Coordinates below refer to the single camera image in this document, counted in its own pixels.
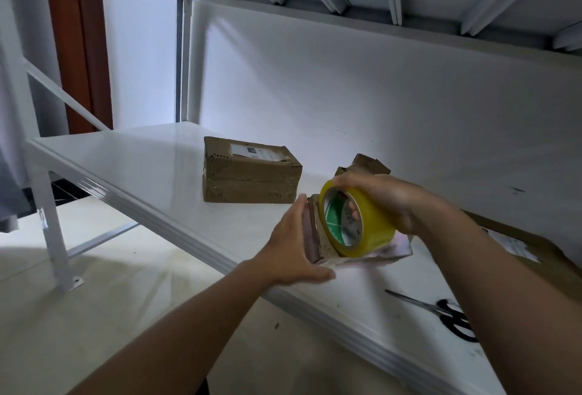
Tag person's right hand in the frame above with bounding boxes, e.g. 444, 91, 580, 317
330, 170, 440, 237

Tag person's left hand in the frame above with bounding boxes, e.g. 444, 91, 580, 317
246, 194, 338, 288

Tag pink carton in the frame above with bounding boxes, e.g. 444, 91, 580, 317
303, 194, 414, 268

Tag yellow tape roll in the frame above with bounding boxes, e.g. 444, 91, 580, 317
318, 178, 398, 259

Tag corrugated cardboard box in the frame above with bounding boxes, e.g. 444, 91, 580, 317
333, 152, 392, 177

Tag long cardboard box white label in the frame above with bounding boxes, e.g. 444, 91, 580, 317
202, 136, 304, 205

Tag black handled scissors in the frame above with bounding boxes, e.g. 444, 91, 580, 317
384, 288, 480, 344

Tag person's left forearm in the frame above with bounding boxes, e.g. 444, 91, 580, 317
68, 258, 274, 395

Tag person's right forearm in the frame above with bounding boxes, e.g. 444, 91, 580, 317
413, 203, 582, 395

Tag white metal shelf rack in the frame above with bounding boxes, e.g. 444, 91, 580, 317
0, 0, 582, 395

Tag perforated white metal rack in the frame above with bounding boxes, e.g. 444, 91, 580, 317
0, 0, 142, 296

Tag red-brown door frame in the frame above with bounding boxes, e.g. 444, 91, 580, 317
41, 0, 115, 135

